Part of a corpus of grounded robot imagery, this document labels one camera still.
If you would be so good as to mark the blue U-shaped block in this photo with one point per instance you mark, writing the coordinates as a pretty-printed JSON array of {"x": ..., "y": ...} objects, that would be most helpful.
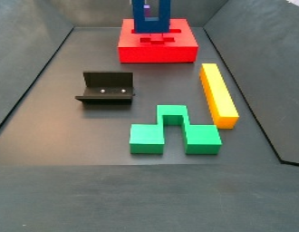
[{"x": 151, "y": 25}]

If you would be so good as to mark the red slotted board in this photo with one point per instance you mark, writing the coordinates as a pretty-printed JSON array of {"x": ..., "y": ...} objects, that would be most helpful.
[{"x": 174, "y": 47}]

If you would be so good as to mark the green stepped block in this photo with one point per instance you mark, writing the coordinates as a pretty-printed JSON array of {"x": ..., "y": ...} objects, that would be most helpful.
[{"x": 200, "y": 138}]

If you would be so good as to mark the yellow long block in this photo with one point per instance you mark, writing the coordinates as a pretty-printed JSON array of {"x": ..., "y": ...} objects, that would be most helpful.
[{"x": 222, "y": 106}]

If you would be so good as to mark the purple block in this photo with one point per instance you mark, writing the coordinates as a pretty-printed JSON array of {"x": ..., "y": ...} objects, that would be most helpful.
[{"x": 147, "y": 10}]

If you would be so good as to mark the black angle bracket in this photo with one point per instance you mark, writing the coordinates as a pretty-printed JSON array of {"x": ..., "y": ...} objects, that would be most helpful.
[{"x": 107, "y": 86}]

